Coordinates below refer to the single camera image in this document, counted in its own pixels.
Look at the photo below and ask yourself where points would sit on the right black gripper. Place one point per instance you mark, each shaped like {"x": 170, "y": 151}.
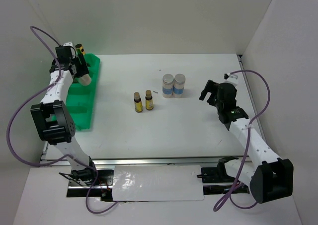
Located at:
{"x": 211, "y": 87}

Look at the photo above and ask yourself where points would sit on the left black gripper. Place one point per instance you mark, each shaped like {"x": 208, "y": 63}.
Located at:
{"x": 82, "y": 68}

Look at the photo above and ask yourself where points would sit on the tall black cap spice jar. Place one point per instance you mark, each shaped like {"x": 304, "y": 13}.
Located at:
{"x": 85, "y": 80}

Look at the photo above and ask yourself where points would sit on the yellow label pepper bottle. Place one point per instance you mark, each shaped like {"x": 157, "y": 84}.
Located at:
{"x": 79, "y": 49}

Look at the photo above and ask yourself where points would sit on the small yellow bottle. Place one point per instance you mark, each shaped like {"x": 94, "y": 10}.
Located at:
{"x": 149, "y": 100}
{"x": 138, "y": 102}

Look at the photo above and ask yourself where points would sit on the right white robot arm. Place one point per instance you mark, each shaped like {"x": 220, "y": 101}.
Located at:
{"x": 269, "y": 177}

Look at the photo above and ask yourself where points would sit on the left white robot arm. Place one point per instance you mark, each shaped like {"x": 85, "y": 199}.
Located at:
{"x": 51, "y": 117}

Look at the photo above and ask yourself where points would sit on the green plastic compartment tray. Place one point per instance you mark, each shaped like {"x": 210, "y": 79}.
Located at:
{"x": 80, "y": 99}

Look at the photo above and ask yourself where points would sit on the right silver lid salt jar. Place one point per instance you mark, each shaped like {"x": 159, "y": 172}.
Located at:
{"x": 178, "y": 88}

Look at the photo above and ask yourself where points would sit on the silver lid salt jar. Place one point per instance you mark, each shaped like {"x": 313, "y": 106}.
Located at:
{"x": 178, "y": 88}
{"x": 167, "y": 85}

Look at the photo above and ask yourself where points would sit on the left silver lid salt jar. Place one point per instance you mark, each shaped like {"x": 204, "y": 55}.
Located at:
{"x": 167, "y": 85}

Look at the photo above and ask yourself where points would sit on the white plastic sheet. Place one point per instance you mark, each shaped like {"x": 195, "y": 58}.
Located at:
{"x": 157, "y": 183}

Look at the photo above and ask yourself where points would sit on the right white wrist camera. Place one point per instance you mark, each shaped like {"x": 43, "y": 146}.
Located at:
{"x": 232, "y": 79}

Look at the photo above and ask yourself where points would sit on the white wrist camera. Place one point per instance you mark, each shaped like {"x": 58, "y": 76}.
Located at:
{"x": 232, "y": 79}
{"x": 70, "y": 44}

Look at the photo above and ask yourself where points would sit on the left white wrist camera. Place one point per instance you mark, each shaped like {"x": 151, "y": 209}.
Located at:
{"x": 70, "y": 44}

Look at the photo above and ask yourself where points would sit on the aluminium rail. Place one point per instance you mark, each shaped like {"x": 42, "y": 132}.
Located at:
{"x": 156, "y": 161}

